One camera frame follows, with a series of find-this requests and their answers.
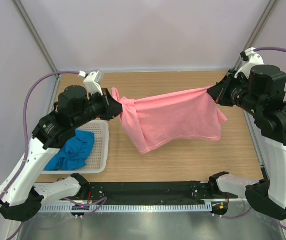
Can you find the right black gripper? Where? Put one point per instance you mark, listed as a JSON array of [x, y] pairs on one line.
[[218, 93]]

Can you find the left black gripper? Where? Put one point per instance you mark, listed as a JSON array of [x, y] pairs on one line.
[[116, 108]]

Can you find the pink t shirt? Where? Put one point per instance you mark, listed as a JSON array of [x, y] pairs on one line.
[[154, 121]]

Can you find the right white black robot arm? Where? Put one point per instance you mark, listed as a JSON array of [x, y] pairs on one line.
[[261, 94]]

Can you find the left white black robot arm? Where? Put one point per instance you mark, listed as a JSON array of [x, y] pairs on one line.
[[20, 199]]

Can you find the white perforated plastic basket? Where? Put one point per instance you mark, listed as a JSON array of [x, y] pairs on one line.
[[96, 162]]

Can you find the blue t shirt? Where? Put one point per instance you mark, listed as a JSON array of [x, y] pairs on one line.
[[74, 153]]

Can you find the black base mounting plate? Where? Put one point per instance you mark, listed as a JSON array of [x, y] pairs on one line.
[[152, 193]]

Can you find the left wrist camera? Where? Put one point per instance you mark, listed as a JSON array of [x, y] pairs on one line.
[[92, 81]]

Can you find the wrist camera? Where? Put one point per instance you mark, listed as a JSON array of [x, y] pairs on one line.
[[92, 81], [250, 59]]

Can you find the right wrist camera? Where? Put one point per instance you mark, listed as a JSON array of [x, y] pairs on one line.
[[250, 59]]

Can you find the right aluminium frame post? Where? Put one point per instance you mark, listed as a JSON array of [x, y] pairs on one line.
[[260, 24]]

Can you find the aluminium frame post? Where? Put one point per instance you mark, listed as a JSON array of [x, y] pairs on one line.
[[34, 33], [260, 24]]

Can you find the white slotted cable duct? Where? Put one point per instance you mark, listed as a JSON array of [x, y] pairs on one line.
[[73, 209]]

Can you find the left aluminium frame post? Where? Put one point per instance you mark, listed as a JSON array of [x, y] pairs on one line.
[[34, 33]]

